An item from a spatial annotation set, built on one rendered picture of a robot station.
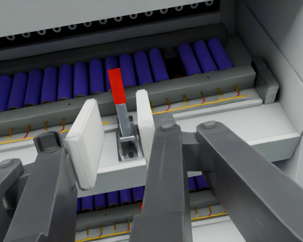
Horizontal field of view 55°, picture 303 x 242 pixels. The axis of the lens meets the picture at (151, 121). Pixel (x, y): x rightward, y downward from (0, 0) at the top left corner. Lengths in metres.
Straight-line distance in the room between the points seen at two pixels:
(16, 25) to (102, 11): 0.07
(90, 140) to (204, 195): 0.32
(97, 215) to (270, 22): 0.35
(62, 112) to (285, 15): 0.26
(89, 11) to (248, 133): 0.20
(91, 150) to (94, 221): 0.31
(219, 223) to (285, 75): 0.24
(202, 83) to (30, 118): 0.20
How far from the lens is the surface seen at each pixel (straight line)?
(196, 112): 0.33
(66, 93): 0.37
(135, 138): 0.30
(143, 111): 0.15
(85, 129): 0.15
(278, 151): 0.35
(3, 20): 0.27
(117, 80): 0.29
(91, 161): 0.16
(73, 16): 0.26
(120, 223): 0.47
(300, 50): 0.32
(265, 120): 0.35
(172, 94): 0.34
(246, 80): 0.36
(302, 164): 0.37
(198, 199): 0.45
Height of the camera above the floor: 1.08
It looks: 31 degrees down
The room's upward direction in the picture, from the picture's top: 10 degrees counter-clockwise
